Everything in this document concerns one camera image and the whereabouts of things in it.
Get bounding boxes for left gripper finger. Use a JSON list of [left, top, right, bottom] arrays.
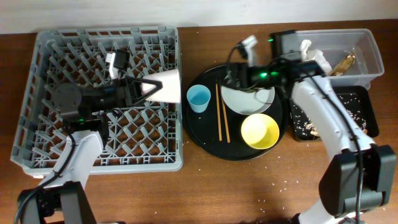
[[134, 78, 163, 90], [136, 85, 162, 106]]

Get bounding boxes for pink plastic cup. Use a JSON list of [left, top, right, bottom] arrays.
[[143, 69, 181, 103]]

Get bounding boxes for grey round plate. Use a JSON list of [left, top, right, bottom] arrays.
[[221, 86, 275, 115]]

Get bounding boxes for blue plastic cup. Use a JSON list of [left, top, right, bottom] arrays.
[[187, 85, 211, 113]]

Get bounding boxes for yellow bowl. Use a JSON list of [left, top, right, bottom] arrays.
[[241, 114, 280, 150]]

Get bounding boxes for white napkin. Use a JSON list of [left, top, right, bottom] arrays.
[[300, 40, 332, 75]]

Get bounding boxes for brown food wrapper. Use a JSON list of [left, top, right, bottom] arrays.
[[330, 54, 356, 76]]

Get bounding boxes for food scraps with rice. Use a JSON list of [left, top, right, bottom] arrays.
[[291, 93, 370, 141]]

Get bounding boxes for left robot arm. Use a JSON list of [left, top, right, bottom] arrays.
[[14, 77, 164, 223]]

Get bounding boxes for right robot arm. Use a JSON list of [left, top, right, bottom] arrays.
[[221, 58, 397, 224]]

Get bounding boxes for grey dishwasher rack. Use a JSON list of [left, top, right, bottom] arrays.
[[11, 26, 183, 177]]

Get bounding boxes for right wooden chopstick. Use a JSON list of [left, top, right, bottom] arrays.
[[221, 93, 231, 143]]

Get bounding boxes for wooden chopstick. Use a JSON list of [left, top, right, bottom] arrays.
[[221, 93, 231, 143], [215, 83, 223, 142]]

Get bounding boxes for round black tray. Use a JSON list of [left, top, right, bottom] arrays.
[[182, 63, 290, 161]]

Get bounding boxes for left wooden chopstick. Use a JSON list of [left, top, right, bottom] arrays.
[[215, 83, 223, 142]]

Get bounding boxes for clear plastic bin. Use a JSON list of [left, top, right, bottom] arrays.
[[297, 29, 384, 89]]

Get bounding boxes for black rectangular tray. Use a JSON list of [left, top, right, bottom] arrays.
[[290, 86, 379, 141]]

